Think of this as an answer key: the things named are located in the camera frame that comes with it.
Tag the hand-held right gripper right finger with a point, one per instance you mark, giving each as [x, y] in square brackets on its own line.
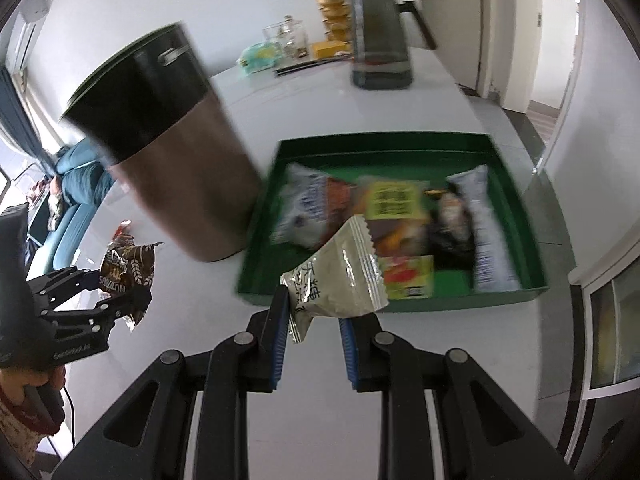
[348, 355]

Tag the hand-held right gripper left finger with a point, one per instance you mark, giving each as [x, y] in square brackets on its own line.
[280, 340]

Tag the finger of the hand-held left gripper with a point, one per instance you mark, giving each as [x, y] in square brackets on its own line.
[65, 282]
[90, 316]

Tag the brown snack packet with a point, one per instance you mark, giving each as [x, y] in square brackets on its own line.
[130, 270]

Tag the beige snack packet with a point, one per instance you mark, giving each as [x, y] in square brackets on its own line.
[340, 280]

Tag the green and red snack packet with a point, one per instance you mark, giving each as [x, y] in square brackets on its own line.
[407, 275]

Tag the white and orange snack packet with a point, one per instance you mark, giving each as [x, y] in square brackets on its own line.
[305, 205]

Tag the dark snack packet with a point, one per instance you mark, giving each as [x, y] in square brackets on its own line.
[450, 240]

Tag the yellow green snack packet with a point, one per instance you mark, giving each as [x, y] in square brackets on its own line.
[395, 200]

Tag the white blue striped snack packet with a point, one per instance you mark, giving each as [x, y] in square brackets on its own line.
[485, 230]

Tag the green tray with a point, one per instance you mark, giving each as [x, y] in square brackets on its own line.
[400, 152]

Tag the person's left forearm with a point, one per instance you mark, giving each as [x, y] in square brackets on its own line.
[15, 435]

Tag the person's left hand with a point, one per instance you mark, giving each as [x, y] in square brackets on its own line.
[20, 377]

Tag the teal sofa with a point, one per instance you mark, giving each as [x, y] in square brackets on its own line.
[75, 210]

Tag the bronze canister with black lid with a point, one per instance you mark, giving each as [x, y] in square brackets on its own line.
[190, 175]

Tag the blue curtain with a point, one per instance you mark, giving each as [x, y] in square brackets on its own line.
[15, 120]

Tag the white air conditioner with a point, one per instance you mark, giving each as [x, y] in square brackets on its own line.
[25, 35]

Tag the glass door cabinet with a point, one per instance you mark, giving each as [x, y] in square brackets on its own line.
[610, 320]

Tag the black flat stick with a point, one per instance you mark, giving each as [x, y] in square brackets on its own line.
[300, 66]

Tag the teal packet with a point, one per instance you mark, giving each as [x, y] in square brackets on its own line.
[257, 59]

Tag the yellow box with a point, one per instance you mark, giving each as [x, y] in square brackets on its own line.
[330, 49]

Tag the clear glass jar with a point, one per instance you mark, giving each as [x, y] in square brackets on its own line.
[287, 40]

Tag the grey glass pitcher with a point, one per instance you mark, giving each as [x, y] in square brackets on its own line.
[380, 35]

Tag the stack of gold bowls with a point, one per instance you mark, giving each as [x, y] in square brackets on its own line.
[332, 12]

